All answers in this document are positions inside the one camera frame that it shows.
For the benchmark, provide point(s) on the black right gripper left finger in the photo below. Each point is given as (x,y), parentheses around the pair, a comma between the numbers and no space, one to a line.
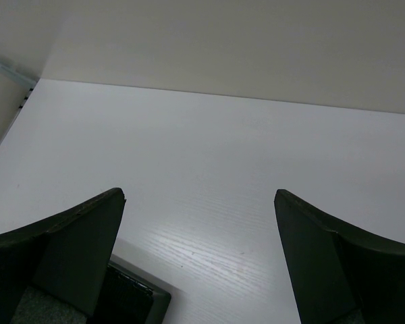
(64,255)

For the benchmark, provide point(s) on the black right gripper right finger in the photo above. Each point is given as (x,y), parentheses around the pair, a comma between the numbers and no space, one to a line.
(339,273)

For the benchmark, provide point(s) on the black cutlery tray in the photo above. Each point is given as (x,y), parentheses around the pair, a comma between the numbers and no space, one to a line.
(130,295)

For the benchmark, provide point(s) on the aluminium left rail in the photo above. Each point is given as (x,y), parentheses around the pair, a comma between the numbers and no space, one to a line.
(20,78)

